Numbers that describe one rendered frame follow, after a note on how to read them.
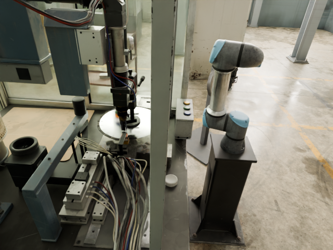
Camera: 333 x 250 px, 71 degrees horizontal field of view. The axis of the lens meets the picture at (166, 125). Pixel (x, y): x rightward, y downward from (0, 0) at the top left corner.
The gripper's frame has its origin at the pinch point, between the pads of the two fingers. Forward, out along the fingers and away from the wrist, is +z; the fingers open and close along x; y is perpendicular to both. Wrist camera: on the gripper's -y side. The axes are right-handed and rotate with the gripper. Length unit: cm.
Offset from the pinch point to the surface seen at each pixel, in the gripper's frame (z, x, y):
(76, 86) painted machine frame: -35, -12, -107
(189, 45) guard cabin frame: -35.3, 12.8, -27.5
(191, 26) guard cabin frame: -47, 13, -27
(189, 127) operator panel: 6.8, -12.5, -43.8
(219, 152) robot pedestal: 16, -33, -36
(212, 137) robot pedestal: 16.2, -19.6, -28.4
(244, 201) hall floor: 91, -36, 10
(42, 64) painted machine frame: -40, 4, -115
